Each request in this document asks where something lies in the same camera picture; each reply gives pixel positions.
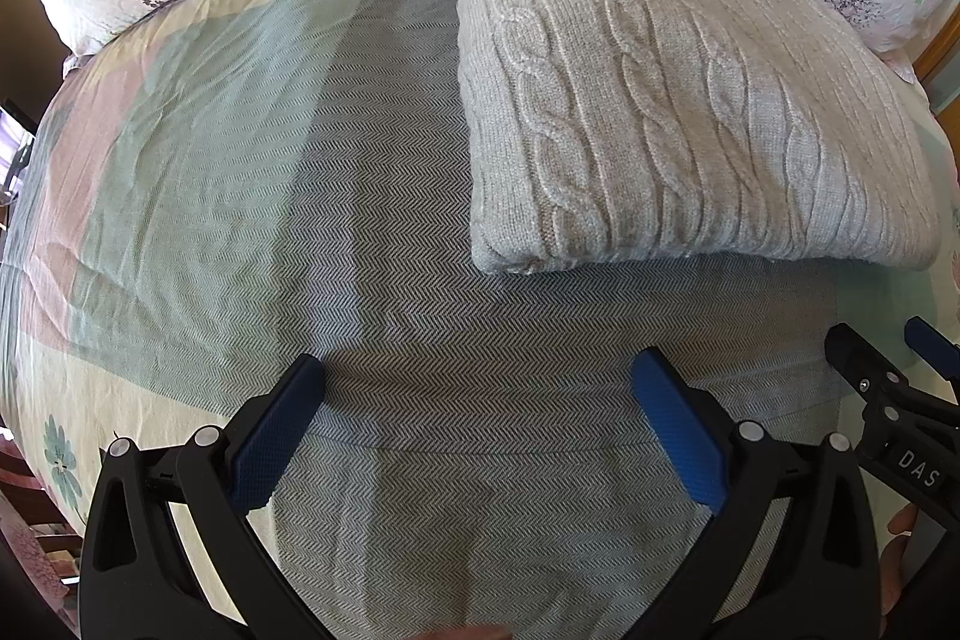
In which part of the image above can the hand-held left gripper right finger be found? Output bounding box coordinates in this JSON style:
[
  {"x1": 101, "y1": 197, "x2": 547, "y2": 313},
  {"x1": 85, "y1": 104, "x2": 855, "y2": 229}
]
[{"x1": 630, "y1": 346, "x2": 890, "y2": 640}]

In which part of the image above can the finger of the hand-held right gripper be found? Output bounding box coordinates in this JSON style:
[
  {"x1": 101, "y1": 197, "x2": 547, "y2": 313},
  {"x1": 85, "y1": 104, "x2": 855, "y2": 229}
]
[
  {"x1": 903, "y1": 315, "x2": 960, "y2": 387},
  {"x1": 824, "y1": 323, "x2": 932, "y2": 422}
]

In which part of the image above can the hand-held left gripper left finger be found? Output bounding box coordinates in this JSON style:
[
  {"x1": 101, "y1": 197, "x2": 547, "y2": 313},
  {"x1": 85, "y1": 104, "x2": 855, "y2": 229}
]
[{"x1": 79, "y1": 353, "x2": 332, "y2": 640}]

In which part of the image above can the grey cable-knit cushion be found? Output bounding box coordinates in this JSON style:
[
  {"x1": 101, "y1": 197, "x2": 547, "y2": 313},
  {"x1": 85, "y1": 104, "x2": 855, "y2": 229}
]
[{"x1": 450, "y1": 0, "x2": 946, "y2": 278}]

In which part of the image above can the person's right hand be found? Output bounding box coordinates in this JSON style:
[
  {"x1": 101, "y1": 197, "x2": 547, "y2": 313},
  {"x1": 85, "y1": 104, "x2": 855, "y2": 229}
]
[{"x1": 877, "y1": 503, "x2": 922, "y2": 620}]

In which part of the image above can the reddish wooden furniture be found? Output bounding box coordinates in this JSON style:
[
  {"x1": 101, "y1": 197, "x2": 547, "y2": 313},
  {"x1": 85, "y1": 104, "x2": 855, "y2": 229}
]
[{"x1": 0, "y1": 434, "x2": 85, "y2": 620}]

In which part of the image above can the pastel colour-block herringbone quilt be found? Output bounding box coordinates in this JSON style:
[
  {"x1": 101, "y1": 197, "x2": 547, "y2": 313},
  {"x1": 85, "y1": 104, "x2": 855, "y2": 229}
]
[{"x1": 0, "y1": 0, "x2": 960, "y2": 640}]

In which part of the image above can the dark furniture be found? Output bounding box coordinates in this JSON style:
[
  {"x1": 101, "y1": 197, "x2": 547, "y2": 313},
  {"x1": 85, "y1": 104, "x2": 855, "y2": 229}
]
[{"x1": 0, "y1": 98, "x2": 40, "y2": 221}]

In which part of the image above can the wooden bed frame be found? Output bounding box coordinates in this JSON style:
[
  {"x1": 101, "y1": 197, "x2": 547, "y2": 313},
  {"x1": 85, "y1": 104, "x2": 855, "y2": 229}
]
[{"x1": 916, "y1": 19, "x2": 960, "y2": 112}]

